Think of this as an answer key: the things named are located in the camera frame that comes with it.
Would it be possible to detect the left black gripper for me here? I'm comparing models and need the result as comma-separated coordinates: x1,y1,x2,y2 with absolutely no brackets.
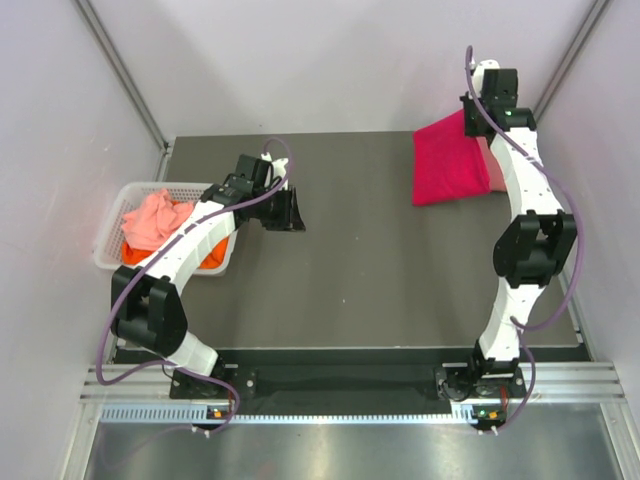
252,184,305,232

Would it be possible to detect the magenta t shirt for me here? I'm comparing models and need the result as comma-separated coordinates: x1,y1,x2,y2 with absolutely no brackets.
412,110,491,206

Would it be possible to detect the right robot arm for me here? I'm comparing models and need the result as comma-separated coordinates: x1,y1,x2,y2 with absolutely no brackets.
461,60,577,396

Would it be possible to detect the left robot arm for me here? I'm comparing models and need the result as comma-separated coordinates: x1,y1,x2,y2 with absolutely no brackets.
109,153,306,397

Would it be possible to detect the folded salmon pink t shirt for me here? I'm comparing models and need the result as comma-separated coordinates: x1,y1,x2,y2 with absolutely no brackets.
477,137,507,192

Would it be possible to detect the light pink t shirt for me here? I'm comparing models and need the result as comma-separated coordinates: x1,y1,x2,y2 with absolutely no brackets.
121,189,194,251

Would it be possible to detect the white plastic basket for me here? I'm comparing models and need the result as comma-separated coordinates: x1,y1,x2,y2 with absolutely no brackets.
93,182,210,270

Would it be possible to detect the orange t shirt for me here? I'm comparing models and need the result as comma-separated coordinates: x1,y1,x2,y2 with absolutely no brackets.
121,238,229,270

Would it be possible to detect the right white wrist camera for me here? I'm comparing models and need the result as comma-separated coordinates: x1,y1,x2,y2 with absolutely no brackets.
470,59,500,98

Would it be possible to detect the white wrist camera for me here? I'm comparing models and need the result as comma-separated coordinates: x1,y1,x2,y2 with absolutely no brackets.
470,59,500,98
261,153,289,190

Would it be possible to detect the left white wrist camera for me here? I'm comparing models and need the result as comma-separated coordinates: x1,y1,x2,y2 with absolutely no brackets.
261,153,289,190

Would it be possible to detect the aluminium frame rail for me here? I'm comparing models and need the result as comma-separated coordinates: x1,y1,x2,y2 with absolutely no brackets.
71,0,169,153
533,0,613,121

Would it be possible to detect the slotted cable duct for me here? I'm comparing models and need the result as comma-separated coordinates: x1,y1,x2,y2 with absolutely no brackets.
100,404,498,425

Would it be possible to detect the left aluminium frame rail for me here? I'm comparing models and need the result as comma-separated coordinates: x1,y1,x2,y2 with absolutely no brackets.
71,0,169,153

